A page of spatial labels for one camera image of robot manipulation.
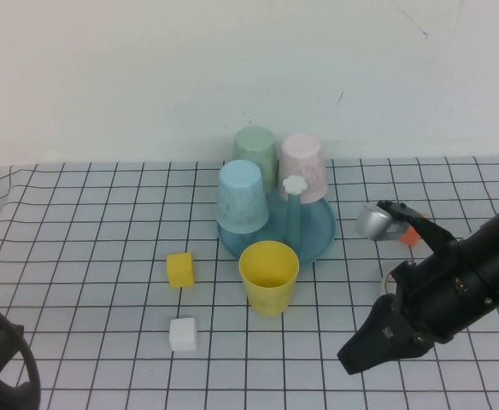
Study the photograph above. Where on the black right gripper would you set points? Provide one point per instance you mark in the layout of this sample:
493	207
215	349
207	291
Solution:
433	299

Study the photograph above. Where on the yellow plastic cup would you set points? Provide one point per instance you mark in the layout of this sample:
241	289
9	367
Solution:
271	299

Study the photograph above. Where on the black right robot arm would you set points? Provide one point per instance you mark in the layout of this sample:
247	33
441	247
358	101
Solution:
497	265

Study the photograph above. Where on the teal cup stand tray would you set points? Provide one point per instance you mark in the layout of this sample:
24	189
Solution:
313	239

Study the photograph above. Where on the light blue plastic cup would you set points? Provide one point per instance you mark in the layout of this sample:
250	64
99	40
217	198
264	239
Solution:
241	196

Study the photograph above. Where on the pink plastic cup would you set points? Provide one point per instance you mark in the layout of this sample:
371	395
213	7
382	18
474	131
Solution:
303	154

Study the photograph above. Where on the green plastic cup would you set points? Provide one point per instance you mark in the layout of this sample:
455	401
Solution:
254	145

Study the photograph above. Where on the white tape roll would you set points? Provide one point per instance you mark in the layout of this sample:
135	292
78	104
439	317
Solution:
383	286

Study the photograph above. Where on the orange cube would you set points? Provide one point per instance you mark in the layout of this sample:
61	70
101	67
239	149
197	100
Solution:
409	238

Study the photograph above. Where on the white cube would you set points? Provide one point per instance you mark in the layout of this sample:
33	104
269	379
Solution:
184	335

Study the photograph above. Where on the yellow cube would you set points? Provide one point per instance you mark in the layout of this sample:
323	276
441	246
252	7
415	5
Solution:
181	271

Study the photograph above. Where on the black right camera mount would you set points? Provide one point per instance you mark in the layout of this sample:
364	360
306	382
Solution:
429	232

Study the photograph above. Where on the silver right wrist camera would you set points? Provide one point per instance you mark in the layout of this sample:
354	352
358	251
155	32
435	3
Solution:
373	222

